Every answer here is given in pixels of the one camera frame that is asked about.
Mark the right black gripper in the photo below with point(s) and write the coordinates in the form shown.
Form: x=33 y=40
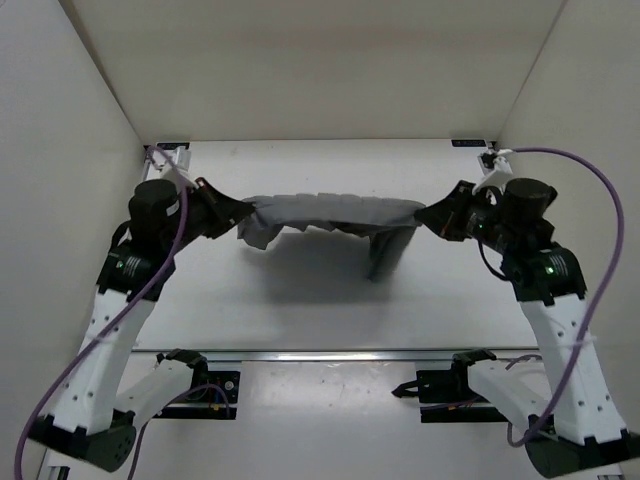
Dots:
x=442 y=216

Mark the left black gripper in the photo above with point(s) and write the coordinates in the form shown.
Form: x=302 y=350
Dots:
x=229 y=209

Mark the grey skirt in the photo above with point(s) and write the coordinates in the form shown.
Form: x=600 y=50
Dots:
x=388 y=223

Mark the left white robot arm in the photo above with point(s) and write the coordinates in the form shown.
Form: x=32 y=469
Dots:
x=82 y=414

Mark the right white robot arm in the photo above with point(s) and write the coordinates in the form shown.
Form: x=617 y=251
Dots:
x=578 y=427

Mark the right blue table label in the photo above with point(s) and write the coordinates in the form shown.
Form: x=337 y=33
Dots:
x=468 y=143

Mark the blue table label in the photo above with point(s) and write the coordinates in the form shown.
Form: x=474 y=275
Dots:
x=468 y=143
x=170 y=146

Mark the left blue table label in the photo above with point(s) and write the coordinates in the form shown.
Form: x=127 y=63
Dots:
x=170 y=146

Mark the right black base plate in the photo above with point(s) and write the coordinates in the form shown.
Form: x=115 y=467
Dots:
x=444 y=399

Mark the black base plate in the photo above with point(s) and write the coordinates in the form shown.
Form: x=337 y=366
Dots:
x=444 y=399
x=214 y=397

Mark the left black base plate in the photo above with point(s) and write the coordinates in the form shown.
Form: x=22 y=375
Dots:
x=214 y=397

